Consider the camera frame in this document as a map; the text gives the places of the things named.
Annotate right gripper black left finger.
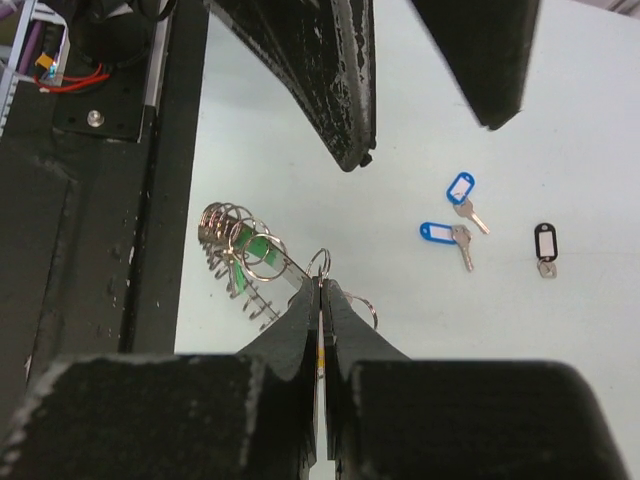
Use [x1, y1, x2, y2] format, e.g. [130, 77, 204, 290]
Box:
[1, 279, 320, 479]

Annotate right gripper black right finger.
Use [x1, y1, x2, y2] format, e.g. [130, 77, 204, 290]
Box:
[320, 280, 628, 479]

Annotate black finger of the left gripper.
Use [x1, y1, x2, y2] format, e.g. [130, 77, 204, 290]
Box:
[413, 0, 540, 131]
[204, 0, 376, 172]

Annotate green key tag with key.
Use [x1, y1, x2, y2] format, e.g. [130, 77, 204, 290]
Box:
[229, 224, 282, 294]

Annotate blue key tag left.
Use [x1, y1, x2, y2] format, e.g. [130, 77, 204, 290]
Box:
[446, 171, 490, 235]

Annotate blue key tag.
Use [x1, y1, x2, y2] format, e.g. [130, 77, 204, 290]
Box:
[419, 222, 474, 272]
[446, 171, 490, 235]

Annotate blue key tag right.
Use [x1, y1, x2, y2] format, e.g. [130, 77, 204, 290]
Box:
[419, 222, 474, 272]

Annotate black key tag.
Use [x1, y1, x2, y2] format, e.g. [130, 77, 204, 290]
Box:
[534, 222, 558, 279]

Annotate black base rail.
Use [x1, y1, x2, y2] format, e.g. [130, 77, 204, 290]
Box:
[1, 1, 208, 412]

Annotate white slotted cable duct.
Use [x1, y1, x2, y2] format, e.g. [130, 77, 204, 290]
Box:
[1, 1, 36, 132]

